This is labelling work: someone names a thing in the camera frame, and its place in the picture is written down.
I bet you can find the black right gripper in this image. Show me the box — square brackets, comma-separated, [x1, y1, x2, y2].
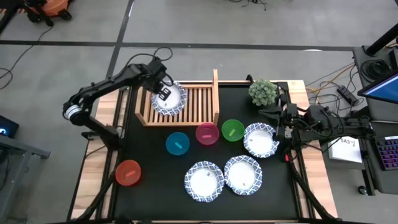
[259, 104, 300, 126]

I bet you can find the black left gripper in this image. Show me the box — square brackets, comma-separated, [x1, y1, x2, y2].
[148, 58, 172, 101]

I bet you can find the blue patterned paper bowl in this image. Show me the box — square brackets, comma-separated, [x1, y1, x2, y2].
[243, 122, 280, 159]
[150, 80, 188, 116]
[223, 154, 263, 197]
[183, 160, 225, 203]

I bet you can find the green plastic bowl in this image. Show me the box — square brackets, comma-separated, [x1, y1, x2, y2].
[221, 119, 245, 142]

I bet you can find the purple bowl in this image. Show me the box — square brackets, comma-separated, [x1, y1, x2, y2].
[165, 131, 191, 156]

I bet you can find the pink plastic bowl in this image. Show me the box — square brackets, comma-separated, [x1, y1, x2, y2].
[195, 122, 220, 146]

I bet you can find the orange-red plastic bowl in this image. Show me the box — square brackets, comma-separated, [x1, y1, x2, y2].
[114, 159, 142, 187]

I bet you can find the wooden slatted shelf rack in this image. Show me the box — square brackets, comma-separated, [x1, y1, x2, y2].
[134, 68, 220, 128]

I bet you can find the green potted plant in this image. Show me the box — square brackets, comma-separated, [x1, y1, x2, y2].
[248, 78, 279, 107]

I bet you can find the black power strip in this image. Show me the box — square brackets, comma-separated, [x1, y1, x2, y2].
[336, 85, 361, 106]

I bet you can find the white paper sheet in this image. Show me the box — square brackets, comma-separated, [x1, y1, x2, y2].
[328, 136, 364, 164]

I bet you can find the grey computer cart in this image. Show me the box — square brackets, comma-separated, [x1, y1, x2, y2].
[353, 45, 398, 195]

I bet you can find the computer monitor with blue screen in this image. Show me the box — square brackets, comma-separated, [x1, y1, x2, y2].
[356, 71, 398, 105]

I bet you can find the backlit keyboard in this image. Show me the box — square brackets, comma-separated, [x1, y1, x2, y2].
[374, 135, 398, 171]

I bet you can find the black pole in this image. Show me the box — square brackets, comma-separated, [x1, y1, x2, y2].
[365, 23, 398, 57]

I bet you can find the orange shop vacuum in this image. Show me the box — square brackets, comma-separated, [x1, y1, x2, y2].
[23, 0, 75, 24]

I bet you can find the grey side desk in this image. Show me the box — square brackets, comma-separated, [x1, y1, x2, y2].
[0, 133, 51, 215]

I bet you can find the black device with blue light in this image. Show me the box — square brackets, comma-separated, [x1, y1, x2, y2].
[0, 114, 20, 139]

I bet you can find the black metal frame strut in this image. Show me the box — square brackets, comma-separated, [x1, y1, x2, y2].
[70, 86, 133, 224]
[276, 80, 343, 224]

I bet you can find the coiled black cable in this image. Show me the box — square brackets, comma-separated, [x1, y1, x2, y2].
[360, 58, 393, 80]

